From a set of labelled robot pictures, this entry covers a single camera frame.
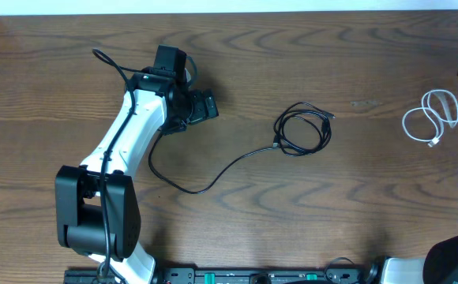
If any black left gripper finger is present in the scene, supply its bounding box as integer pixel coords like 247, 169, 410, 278
189, 91, 208, 125
202, 89, 219, 118

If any white USB cable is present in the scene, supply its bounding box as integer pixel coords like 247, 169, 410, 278
401, 88, 458, 148

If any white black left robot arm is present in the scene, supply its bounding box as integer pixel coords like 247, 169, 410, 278
54, 71, 218, 283

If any black left camera cable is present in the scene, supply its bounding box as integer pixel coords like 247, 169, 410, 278
91, 47, 145, 282

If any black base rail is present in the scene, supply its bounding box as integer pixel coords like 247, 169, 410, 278
62, 267, 384, 284

